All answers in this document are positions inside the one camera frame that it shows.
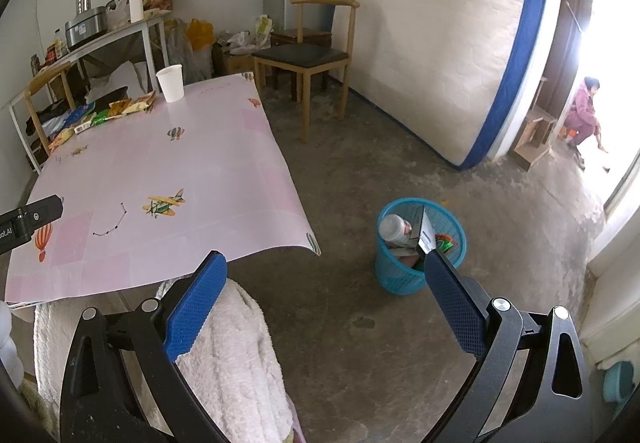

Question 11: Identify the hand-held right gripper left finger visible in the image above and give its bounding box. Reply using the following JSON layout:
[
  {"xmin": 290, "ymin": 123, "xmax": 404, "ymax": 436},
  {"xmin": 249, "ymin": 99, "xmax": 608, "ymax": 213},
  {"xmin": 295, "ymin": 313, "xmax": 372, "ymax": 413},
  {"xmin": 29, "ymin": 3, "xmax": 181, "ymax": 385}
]
[{"xmin": 59, "ymin": 250, "xmax": 229, "ymax": 443}]

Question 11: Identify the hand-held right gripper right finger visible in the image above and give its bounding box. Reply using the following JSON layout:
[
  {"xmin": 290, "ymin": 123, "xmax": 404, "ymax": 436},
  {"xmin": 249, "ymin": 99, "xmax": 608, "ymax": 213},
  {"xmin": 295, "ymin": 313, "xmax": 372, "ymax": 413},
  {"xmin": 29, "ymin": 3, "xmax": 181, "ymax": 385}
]
[{"xmin": 424, "ymin": 253, "xmax": 592, "ymax": 443}]

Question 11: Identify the blue plastic wastebasket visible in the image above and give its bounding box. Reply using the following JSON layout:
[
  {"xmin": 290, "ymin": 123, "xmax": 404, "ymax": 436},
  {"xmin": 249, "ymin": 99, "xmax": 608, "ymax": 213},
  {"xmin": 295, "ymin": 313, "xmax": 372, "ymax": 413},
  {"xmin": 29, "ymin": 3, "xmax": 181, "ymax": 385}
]
[{"xmin": 375, "ymin": 198, "xmax": 468, "ymax": 296}]

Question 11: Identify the white strawberry milk bottle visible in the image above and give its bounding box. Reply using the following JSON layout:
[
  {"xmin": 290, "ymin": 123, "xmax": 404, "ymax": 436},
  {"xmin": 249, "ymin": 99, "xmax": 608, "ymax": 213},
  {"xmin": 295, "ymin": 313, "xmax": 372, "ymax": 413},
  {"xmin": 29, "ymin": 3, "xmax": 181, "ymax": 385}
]
[{"xmin": 378, "ymin": 214, "xmax": 413, "ymax": 244}]

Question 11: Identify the white fluffy towel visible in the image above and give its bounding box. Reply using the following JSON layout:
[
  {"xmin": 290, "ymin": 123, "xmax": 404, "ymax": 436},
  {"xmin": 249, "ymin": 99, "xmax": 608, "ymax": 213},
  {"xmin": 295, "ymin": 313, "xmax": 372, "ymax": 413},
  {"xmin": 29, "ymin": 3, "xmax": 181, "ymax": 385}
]
[{"xmin": 32, "ymin": 277, "xmax": 301, "ymax": 443}]

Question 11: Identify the orange yellow snack bag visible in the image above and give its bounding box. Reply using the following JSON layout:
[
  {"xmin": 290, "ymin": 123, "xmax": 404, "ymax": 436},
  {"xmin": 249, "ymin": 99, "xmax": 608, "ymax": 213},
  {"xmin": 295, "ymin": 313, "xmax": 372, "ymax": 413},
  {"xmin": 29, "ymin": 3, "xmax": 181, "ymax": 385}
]
[{"xmin": 48, "ymin": 128, "xmax": 76, "ymax": 151}]

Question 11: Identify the blue snack bag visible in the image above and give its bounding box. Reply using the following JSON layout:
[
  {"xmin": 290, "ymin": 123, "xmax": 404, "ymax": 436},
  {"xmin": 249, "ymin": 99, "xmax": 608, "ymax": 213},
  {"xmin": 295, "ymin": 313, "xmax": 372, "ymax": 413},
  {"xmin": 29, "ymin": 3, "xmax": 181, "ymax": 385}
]
[{"xmin": 62, "ymin": 104, "xmax": 97, "ymax": 128}]

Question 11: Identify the pale yellow snack packet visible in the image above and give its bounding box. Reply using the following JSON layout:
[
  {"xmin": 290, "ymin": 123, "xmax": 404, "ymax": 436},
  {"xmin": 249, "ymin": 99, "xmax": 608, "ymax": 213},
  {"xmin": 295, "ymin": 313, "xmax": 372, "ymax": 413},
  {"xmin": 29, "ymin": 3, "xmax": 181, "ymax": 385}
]
[{"xmin": 127, "ymin": 93, "xmax": 157, "ymax": 114}]

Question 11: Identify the white cloth bag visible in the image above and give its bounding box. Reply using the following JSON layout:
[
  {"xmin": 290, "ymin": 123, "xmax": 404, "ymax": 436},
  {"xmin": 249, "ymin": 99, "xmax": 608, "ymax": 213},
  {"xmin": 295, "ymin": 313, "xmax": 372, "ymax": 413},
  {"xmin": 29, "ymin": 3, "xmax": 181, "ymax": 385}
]
[{"xmin": 85, "ymin": 62, "xmax": 151, "ymax": 104}]

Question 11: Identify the light blue plastic basin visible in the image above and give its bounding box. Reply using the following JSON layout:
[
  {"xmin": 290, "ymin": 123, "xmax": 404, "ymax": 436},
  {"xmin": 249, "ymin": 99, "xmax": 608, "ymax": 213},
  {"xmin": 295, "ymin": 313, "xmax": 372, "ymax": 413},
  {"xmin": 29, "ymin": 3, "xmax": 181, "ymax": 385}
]
[{"xmin": 602, "ymin": 360, "xmax": 633, "ymax": 404}]

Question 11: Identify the green fluffy cloth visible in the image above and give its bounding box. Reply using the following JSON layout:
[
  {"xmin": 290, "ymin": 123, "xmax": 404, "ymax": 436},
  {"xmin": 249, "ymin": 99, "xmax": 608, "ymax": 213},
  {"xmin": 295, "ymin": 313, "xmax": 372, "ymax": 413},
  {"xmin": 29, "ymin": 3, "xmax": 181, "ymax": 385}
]
[{"xmin": 20, "ymin": 383, "xmax": 56, "ymax": 429}]

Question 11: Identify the wooden crate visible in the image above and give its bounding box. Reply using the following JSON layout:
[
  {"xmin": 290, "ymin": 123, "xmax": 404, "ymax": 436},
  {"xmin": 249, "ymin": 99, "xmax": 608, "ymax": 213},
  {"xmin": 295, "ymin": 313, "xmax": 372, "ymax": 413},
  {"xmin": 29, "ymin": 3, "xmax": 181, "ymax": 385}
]
[{"xmin": 515, "ymin": 78, "xmax": 558, "ymax": 171}]

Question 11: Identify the white paper cup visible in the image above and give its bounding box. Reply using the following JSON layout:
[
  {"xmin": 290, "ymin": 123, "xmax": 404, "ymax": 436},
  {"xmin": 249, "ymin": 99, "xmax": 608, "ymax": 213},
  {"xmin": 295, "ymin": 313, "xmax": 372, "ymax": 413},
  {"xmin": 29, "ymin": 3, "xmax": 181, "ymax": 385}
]
[{"xmin": 156, "ymin": 64, "xmax": 185, "ymax": 104}]

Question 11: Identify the steel pot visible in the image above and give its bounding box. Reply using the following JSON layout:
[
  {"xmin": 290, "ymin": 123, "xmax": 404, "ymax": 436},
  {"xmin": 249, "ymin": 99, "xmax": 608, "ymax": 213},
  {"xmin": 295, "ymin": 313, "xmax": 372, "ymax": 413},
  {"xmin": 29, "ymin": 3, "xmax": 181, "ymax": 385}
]
[{"xmin": 64, "ymin": 7, "xmax": 108, "ymax": 48}]

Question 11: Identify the white side table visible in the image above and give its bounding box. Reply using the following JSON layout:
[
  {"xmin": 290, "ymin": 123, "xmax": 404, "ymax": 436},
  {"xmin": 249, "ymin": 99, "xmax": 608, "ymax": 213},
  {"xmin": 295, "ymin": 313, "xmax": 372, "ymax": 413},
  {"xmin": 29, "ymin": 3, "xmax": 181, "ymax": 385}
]
[{"xmin": 2, "ymin": 15, "xmax": 168, "ymax": 174}]

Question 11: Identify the clear plastic bag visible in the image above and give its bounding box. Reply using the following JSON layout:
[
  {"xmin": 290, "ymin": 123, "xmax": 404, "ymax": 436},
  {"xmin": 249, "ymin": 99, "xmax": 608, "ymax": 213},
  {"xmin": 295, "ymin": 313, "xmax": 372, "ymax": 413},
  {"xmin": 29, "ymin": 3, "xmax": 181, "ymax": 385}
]
[{"xmin": 165, "ymin": 23, "xmax": 213, "ymax": 84}]

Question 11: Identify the wooden chair black seat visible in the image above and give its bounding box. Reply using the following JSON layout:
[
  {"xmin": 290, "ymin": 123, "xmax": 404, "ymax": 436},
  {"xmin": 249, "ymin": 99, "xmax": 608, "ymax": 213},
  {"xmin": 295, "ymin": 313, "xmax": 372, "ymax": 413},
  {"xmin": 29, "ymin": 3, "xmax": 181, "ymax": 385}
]
[{"xmin": 252, "ymin": 0, "xmax": 361, "ymax": 141}]

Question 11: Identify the white blue-edged mattress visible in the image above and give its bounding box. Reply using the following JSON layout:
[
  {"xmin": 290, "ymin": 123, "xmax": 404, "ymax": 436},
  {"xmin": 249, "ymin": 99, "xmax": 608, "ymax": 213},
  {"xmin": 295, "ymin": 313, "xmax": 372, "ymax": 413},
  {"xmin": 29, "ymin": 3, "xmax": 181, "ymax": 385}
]
[{"xmin": 337, "ymin": 0, "xmax": 563, "ymax": 171}]

